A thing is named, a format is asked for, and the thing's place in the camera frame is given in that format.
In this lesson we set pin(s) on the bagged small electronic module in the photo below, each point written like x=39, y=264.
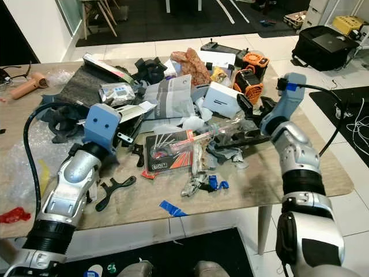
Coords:
x=118, y=92

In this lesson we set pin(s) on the dark grey foam mat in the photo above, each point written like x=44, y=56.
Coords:
x=83, y=86

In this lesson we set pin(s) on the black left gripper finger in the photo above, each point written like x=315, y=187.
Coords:
x=139, y=156

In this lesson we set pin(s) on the long black plastic part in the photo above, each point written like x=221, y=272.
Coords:
x=239, y=140

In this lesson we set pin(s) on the black round plastic part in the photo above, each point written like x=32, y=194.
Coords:
x=60, y=119

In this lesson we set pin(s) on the orange black blower fan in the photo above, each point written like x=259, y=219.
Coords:
x=248, y=83
x=255, y=60

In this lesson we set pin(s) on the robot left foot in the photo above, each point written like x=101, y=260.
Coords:
x=135, y=270

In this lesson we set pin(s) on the black forked plastic part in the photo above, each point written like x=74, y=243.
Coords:
x=112, y=190

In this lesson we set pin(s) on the black crumpled glove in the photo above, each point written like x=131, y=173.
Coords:
x=150, y=69

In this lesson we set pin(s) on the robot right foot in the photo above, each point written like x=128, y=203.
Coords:
x=210, y=269

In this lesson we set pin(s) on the white shelf unit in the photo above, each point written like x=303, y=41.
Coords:
x=331, y=7

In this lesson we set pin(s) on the grey printed plastic bag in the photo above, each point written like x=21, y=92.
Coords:
x=173, y=97

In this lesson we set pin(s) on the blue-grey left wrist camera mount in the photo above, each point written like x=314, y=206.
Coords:
x=104, y=123

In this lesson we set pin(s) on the small blue plastic piece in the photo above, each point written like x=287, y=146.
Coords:
x=216, y=183

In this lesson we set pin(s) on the yellow box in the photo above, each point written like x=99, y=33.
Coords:
x=347, y=23

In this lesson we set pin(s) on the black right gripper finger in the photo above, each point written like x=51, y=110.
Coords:
x=265, y=104
x=244, y=105

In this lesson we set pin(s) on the brown patterned bag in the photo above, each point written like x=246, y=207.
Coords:
x=190, y=64

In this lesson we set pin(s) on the white table leg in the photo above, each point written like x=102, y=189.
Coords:
x=264, y=228

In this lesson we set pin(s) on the red black card package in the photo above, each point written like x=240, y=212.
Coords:
x=164, y=157

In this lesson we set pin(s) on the tan hair dryer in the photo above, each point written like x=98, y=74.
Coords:
x=29, y=86

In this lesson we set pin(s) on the clear plastic bag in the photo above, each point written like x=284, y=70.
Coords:
x=210, y=134

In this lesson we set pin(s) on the blue tape strip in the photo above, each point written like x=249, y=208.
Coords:
x=172, y=209

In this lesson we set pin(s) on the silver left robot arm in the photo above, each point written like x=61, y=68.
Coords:
x=69, y=184

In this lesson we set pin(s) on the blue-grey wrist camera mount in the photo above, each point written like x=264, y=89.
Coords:
x=104, y=123
x=288, y=103

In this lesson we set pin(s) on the black suitcase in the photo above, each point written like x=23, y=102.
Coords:
x=326, y=46

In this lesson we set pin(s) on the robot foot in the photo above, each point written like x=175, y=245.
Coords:
x=135, y=270
x=210, y=269

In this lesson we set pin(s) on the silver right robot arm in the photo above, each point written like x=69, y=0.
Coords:
x=302, y=167

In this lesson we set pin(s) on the red plastic wrapper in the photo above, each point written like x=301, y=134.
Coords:
x=14, y=216

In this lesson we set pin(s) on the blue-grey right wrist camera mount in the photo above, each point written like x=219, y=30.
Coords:
x=288, y=103

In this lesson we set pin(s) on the flat pack with pink edge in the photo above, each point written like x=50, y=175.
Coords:
x=106, y=67

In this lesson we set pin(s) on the white cardboard box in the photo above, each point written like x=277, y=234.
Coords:
x=222, y=99

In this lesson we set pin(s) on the white wooden-legged chair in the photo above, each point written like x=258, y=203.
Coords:
x=98, y=10

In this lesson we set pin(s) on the clear bubble wrap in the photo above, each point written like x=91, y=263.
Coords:
x=17, y=173

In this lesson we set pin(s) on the crumpled silver wrapper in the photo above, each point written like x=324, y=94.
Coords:
x=195, y=183

